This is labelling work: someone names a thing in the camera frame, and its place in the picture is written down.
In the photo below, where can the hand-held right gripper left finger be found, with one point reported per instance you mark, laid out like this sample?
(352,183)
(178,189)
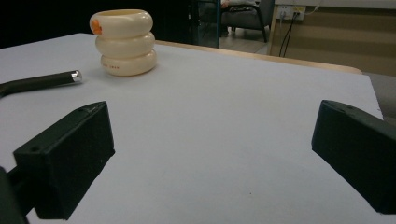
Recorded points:
(67,161)

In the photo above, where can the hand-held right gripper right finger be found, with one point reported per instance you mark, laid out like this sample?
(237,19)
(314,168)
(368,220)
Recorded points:
(358,149)

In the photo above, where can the black spatula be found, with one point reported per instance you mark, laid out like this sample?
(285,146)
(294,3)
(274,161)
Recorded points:
(37,81)

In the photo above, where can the cream ringed utensil holder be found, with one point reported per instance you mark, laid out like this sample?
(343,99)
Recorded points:
(124,43)

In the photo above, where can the wooden table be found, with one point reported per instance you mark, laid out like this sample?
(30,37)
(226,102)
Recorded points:
(280,60)

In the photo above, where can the white board sheet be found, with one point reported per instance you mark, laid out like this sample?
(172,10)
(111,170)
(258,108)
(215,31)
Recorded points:
(199,124)

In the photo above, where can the grey armchair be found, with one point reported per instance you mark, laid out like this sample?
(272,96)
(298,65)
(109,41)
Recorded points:
(246,18)

